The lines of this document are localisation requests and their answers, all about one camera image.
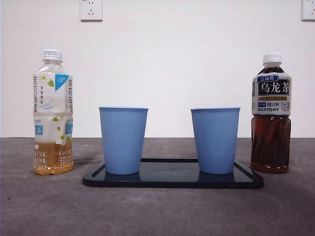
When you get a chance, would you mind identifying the jasmine oolong tea bottle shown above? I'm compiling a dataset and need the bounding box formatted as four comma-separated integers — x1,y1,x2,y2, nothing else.
32,49,75,176

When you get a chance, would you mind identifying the dark oolong tea bottle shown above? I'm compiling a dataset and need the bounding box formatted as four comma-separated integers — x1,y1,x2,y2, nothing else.
250,53,293,175

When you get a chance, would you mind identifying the blue ribbed plastic cup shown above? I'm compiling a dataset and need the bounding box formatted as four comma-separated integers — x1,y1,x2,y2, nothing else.
98,106,149,175
190,106,241,175

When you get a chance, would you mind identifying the dark teal rectangular tray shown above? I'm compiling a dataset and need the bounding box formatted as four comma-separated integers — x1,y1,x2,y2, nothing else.
82,158,264,189

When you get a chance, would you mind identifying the white wall socket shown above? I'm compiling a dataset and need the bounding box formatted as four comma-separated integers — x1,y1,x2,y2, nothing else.
79,0,103,22
301,0,315,22

